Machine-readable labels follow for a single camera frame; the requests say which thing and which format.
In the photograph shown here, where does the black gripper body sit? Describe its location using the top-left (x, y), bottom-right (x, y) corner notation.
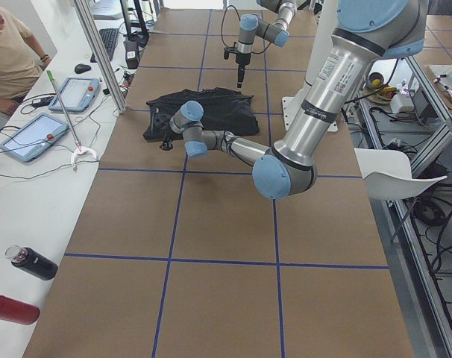
top-left (235, 52), bottom-right (251, 66)

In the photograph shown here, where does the black t-shirt with logo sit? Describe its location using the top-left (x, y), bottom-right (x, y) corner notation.
top-left (143, 87), bottom-right (260, 141)

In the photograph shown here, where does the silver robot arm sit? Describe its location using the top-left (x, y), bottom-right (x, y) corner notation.
top-left (225, 0), bottom-right (298, 88)
top-left (164, 1), bottom-right (428, 199)

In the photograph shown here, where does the black box with label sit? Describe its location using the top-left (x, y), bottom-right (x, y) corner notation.
top-left (123, 40), bottom-right (139, 69)

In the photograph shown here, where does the black keyboard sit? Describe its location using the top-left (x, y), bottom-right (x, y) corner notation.
top-left (98, 28), bottom-right (119, 61)

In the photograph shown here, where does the bowl of fruit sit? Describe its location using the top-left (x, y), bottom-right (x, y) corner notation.
top-left (362, 72), bottom-right (398, 104)

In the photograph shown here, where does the black computer mouse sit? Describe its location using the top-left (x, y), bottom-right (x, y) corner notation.
top-left (74, 63), bottom-right (91, 75)

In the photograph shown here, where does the far teach pendant tablet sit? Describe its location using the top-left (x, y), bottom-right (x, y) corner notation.
top-left (56, 77), bottom-right (100, 113)

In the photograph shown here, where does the teach pendant tablet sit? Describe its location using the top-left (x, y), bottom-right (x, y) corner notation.
top-left (0, 113), bottom-right (69, 163)
top-left (56, 77), bottom-right (100, 113)

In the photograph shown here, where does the reacher grabber stick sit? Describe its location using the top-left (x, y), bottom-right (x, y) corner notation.
top-left (46, 70), bottom-right (98, 172)

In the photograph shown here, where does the white plastic chair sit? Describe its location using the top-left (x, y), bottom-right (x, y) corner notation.
top-left (354, 148), bottom-right (448, 201)

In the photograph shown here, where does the near teach pendant tablet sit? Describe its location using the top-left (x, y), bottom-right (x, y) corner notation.
top-left (0, 113), bottom-right (69, 163)

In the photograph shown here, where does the person in beige shirt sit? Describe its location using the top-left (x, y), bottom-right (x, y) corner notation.
top-left (0, 7), bottom-right (51, 116)

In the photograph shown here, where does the black water bottle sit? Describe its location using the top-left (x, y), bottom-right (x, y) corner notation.
top-left (4, 245), bottom-right (58, 280)

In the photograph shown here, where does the red water bottle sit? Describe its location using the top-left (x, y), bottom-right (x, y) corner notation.
top-left (0, 295), bottom-right (40, 325)

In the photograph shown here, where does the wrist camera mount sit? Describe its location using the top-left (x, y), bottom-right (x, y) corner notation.
top-left (223, 42), bottom-right (238, 60)
top-left (152, 113), bottom-right (173, 151)

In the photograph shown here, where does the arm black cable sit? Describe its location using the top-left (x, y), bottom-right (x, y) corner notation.
top-left (220, 4), bottom-right (271, 55)

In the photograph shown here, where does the white central pedestal column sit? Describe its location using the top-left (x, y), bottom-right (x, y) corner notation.
top-left (282, 0), bottom-right (339, 130)

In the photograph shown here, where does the aluminium frame post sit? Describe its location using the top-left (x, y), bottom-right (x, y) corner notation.
top-left (73, 0), bottom-right (126, 114)

